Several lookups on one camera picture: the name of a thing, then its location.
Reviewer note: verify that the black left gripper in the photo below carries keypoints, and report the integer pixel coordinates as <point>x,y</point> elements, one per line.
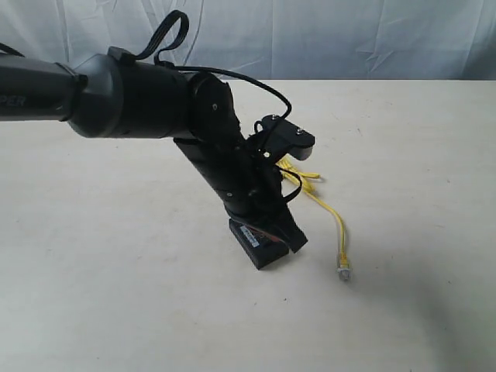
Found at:
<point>249,186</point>

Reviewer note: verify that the small black box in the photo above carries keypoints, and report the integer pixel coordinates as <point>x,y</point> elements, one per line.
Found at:
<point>261,250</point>

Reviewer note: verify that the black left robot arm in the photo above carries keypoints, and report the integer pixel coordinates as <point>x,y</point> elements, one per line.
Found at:
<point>108,98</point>

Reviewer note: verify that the white backdrop curtain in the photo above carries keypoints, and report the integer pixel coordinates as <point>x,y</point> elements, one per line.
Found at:
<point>387,39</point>

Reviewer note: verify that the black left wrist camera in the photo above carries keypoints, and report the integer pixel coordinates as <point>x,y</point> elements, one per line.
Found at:
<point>276,139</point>

